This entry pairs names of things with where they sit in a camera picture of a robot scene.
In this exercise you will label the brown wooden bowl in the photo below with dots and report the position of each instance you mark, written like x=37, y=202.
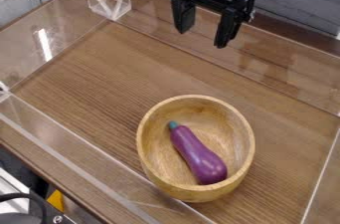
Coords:
x=222, y=130

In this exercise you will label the purple toy eggplant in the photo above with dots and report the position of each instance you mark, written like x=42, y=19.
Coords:
x=205, y=165

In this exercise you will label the yellow sticker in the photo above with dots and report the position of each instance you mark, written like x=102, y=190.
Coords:
x=56, y=200

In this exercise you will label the clear acrylic corner bracket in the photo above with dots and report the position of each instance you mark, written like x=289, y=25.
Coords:
x=112, y=9

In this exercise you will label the clear acrylic tray wall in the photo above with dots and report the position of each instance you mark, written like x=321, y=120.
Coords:
x=62, y=141

